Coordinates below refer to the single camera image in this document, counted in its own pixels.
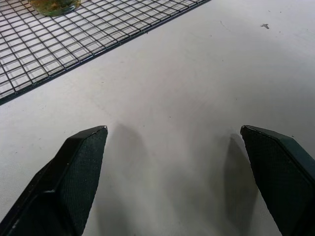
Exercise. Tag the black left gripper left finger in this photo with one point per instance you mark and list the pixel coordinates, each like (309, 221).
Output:
(71, 182)

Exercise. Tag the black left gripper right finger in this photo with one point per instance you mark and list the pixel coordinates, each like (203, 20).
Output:
(280, 177)

